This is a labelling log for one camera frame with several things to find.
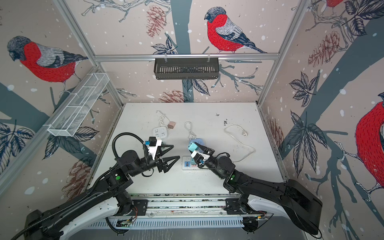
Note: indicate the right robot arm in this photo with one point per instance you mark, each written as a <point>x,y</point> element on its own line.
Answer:
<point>302,207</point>

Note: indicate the dark teal plug adapter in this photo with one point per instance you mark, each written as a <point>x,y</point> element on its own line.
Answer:
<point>192,147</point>

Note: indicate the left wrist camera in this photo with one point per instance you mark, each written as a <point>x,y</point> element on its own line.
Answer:
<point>152,145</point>

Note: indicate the white square power socket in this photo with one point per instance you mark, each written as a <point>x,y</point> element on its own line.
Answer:
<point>160,132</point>

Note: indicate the pink plug adapter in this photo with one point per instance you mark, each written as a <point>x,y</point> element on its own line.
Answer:
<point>171,125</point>

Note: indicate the white wire mesh shelf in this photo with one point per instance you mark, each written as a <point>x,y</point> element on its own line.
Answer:
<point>74,113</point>

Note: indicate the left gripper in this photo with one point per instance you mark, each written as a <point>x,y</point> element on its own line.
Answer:
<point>162,166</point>

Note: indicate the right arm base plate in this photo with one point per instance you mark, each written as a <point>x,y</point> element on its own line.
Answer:
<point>240,206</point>

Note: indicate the black wall basket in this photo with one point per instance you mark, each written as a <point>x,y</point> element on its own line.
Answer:
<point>187,69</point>

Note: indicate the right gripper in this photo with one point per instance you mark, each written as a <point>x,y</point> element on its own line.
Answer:
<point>207,149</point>

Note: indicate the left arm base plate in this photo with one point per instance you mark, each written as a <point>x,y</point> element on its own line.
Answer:
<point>134,208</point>

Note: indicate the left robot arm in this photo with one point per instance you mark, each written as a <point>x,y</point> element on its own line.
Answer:
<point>108,194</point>

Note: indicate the long white power strip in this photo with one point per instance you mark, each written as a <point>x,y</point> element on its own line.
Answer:
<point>190,166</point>

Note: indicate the blue square power socket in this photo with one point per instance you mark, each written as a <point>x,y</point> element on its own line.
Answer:
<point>198,142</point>

